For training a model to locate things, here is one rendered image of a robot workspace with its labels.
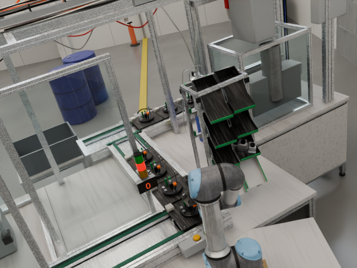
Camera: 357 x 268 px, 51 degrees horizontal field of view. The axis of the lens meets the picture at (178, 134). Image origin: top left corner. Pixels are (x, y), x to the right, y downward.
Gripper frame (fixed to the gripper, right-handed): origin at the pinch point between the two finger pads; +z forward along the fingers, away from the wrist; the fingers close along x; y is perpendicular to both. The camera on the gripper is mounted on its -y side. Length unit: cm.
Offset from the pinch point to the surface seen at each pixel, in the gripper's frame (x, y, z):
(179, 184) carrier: 5.3, -11.7, 22.8
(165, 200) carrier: -8.5, -6.0, 19.9
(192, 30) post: 76, -119, 28
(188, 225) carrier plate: -7.9, 15.4, -0.5
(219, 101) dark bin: 33, -35, -34
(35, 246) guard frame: -82, -6, -39
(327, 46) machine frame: 165, -57, 14
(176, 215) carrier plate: -9.7, 6.5, 7.9
